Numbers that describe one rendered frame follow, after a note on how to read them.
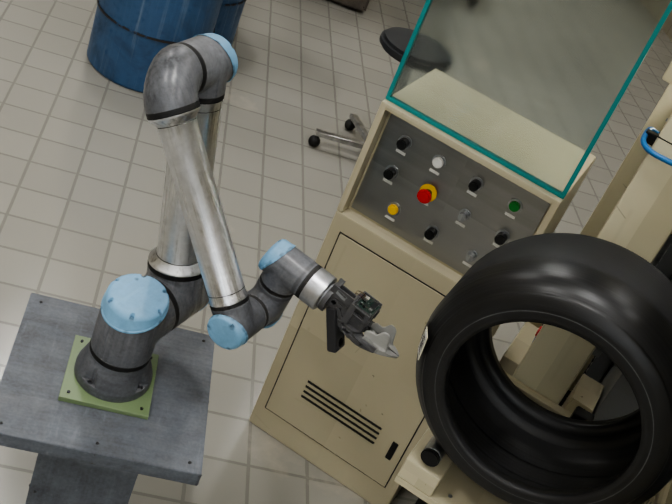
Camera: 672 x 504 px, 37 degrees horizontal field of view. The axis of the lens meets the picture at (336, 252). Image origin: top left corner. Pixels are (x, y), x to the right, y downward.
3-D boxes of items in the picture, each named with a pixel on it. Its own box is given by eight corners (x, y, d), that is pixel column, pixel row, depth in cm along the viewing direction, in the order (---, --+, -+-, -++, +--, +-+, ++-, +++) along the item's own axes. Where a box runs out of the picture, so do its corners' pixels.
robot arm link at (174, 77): (159, 51, 198) (247, 354, 218) (196, 38, 208) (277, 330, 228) (116, 59, 204) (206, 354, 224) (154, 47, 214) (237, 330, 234)
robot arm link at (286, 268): (270, 258, 236) (286, 228, 230) (311, 290, 234) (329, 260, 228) (249, 274, 228) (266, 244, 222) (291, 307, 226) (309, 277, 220)
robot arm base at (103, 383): (73, 398, 235) (81, 369, 230) (74, 341, 249) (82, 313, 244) (152, 406, 242) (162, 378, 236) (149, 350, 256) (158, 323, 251)
